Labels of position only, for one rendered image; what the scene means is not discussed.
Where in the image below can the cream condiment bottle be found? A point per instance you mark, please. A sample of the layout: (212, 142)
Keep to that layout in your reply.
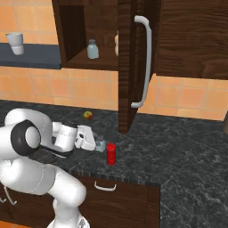
(116, 44)

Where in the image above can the white cup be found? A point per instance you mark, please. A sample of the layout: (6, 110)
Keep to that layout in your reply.
(16, 43)

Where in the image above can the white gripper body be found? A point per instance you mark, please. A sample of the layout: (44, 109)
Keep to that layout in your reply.
(88, 139)

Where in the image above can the pale blue shaker, grey cap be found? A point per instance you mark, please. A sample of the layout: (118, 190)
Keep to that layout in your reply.
(93, 50)
(101, 145)

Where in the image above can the open dark wood cabinet door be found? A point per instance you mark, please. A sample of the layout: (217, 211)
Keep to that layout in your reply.
(127, 74)

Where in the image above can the brown rounded object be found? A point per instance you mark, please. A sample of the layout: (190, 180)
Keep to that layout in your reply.
(225, 123)

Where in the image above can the red condiment bottle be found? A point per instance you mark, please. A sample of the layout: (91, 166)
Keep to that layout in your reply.
(111, 153)

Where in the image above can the dark wood base cabinet door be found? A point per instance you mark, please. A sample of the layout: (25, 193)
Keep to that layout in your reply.
(26, 207)

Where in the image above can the dark wood wall cabinet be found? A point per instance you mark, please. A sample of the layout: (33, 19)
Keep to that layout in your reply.
(74, 35)

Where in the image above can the red-green apple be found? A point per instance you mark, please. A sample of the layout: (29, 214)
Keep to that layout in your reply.
(87, 115)

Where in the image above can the closed dark wood cabinet door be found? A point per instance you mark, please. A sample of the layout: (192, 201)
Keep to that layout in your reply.
(193, 38)

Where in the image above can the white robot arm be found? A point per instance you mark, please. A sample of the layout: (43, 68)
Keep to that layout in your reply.
(26, 175)

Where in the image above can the dark grey wall shelf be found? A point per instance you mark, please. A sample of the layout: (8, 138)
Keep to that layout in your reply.
(32, 56)

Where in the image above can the dark wood drawer front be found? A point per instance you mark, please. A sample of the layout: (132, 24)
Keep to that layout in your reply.
(127, 205)

